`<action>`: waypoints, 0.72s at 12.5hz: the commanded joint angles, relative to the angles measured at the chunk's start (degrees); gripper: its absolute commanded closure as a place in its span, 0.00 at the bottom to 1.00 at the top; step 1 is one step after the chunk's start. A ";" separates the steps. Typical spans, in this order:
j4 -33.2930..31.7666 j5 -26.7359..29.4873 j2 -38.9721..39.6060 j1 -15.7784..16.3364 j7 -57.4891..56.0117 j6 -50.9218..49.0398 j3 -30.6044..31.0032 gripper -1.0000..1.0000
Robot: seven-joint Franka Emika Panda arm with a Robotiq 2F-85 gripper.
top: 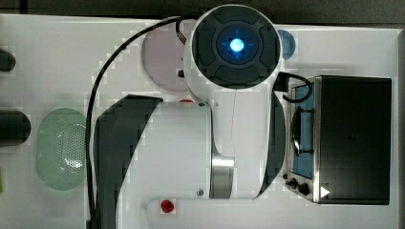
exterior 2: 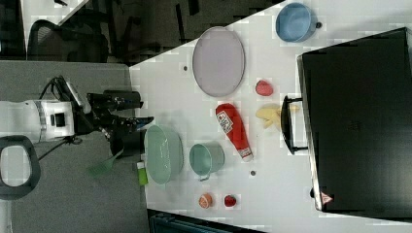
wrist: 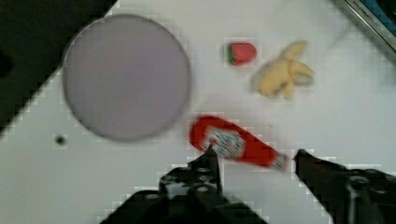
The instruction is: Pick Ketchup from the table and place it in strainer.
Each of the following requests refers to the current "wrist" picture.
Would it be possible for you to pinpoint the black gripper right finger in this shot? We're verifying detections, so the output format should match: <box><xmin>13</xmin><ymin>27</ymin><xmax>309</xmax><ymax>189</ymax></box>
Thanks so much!
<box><xmin>294</xmin><ymin>149</ymin><xmax>396</xmax><ymax>224</ymax></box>

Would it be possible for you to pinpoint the grey round plate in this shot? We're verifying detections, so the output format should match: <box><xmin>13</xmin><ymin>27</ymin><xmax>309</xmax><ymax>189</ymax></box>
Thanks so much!
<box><xmin>62</xmin><ymin>14</ymin><xmax>191</xmax><ymax>142</ymax></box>

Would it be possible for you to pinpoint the red plush strawberry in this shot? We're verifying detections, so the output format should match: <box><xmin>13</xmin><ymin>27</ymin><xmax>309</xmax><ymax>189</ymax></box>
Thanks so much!
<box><xmin>227</xmin><ymin>42</ymin><xmax>257</xmax><ymax>66</ymax></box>

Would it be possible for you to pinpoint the silver toaster oven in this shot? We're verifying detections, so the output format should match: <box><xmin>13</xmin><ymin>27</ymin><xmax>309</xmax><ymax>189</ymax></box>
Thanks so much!
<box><xmin>333</xmin><ymin>0</ymin><xmax>396</xmax><ymax>62</ymax></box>

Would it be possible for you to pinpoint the yellow plush banana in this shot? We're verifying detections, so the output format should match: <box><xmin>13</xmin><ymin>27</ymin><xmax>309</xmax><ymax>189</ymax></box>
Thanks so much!
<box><xmin>258</xmin><ymin>40</ymin><xmax>315</xmax><ymax>100</ymax></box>

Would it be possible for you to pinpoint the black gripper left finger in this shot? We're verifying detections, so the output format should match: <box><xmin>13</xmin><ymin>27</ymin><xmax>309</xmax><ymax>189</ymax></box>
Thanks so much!
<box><xmin>100</xmin><ymin>148</ymin><xmax>267</xmax><ymax>224</ymax></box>

